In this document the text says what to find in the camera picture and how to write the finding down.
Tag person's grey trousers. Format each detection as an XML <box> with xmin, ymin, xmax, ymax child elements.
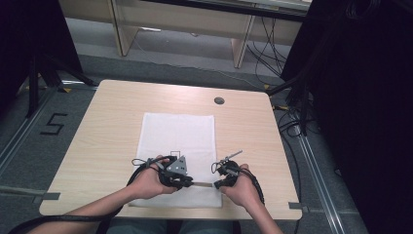
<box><xmin>105</xmin><ymin>217</ymin><xmax>236</xmax><ymax>234</ymax></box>

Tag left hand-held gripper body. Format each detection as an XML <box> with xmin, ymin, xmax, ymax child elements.
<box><xmin>147</xmin><ymin>155</ymin><xmax>193</xmax><ymax>190</ymax></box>

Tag person's right hand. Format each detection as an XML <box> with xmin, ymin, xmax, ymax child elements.
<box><xmin>219</xmin><ymin>163</ymin><xmax>261</xmax><ymax>210</ymax></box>

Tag thick black gripper cable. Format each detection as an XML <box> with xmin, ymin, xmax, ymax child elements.
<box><xmin>238</xmin><ymin>167</ymin><xmax>266</xmax><ymax>207</ymax></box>
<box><xmin>8</xmin><ymin>155</ymin><xmax>178</xmax><ymax>234</ymax></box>

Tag thick black left gripper cable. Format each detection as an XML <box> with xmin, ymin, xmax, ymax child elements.
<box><xmin>8</xmin><ymin>155</ymin><xmax>178</xmax><ymax>234</ymax></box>

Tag person's left hand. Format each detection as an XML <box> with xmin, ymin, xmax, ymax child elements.
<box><xmin>127</xmin><ymin>154</ymin><xmax>179</xmax><ymax>201</ymax></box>

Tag thick black right gripper cable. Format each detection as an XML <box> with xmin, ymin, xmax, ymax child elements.
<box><xmin>238</xmin><ymin>167</ymin><xmax>266</xmax><ymax>207</ymax></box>

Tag black curtain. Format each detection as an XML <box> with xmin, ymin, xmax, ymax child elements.
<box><xmin>0</xmin><ymin>0</ymin><xmax>84</xmax><ymax>108</ymax></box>
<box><xmin>281</xmin><ymin>0</ymin><xmax>413</xmax><ymax>234</ymax></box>

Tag black metal stand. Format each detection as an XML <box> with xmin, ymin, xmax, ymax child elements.
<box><xmin>266</xmin><ymin>72</ymin><xmax>315</xmax><ymax>137</ymax></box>
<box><xmin>24</xmin><ymin>53</ymin><xmax>98</xmax><ymax>119</ymax></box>

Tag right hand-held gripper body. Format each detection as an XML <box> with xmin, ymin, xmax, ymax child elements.
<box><xmin>211</xmin><ymin>149</ymin><xmax>244</xmax><ymax>187</ymax></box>

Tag grey tape strip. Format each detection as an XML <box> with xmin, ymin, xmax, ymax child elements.
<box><xmin>287</xmin><ymin>201</ymin><xmax>311</xmax><ymax>214</ymax></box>
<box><xmin>31</xmin><ymin>192</ymin><xmax>61</xmax><ymax>206</ymax></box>

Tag white mesh laundry bag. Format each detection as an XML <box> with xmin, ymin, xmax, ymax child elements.
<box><xmin>129</xmin><ymin>112</ymin><xmax>224</xmax><ymax>209</ymax></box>

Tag black floor cables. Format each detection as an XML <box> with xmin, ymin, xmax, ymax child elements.
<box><xmin>245</xmin><ymin>16</ymin><xmax>293</xmax><ymax>78</ymax></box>

